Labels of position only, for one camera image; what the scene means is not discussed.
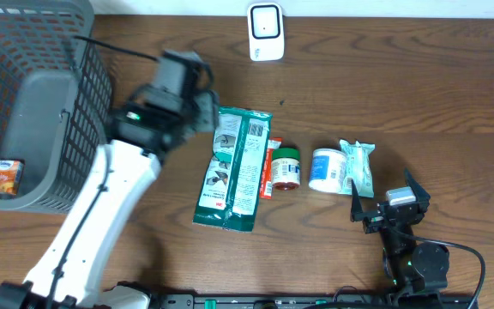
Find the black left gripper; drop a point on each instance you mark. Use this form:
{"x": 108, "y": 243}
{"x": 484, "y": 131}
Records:
{"x": 213, "y": 104}

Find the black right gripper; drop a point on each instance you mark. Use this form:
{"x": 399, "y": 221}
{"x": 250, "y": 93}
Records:
{"x": 375, "y": 221}

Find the light green wipes pack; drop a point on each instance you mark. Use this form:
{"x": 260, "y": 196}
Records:
{"x": 357, "y": 168}

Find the white blue label tub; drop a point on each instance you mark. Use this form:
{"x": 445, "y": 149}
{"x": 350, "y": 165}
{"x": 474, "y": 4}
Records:
{"x": 328, "y": 170}

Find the red stick packet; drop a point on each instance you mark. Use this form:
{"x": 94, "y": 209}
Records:
{"x": 265, "y": 190}

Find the green 3M glove package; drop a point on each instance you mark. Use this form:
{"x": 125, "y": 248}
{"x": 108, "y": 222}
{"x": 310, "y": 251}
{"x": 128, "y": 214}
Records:
{"x": 230, "y": 190}

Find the green lid jar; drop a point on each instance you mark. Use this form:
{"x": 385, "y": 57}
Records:
{"x": 285, "y": 169}

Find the orange small box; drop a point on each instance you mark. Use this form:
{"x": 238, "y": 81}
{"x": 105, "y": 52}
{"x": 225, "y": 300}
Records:
{"x": 10, "y": 176}

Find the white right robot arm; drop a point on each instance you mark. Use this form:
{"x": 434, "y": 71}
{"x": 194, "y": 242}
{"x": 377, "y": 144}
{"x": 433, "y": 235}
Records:
{"x": 418, "y": 267}

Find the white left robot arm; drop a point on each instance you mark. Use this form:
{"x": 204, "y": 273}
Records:
{"x": 157, "y": 118}

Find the white barcode scanner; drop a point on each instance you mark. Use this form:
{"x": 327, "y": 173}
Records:
{"x": 266, "y": 32}

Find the grey plastic basket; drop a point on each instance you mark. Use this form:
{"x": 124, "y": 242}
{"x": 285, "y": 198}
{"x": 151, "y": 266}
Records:
{"x": 55, "y": 96}

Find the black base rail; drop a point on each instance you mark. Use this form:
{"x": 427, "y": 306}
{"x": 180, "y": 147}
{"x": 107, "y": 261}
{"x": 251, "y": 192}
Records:
{"x": 348, "y": 300}

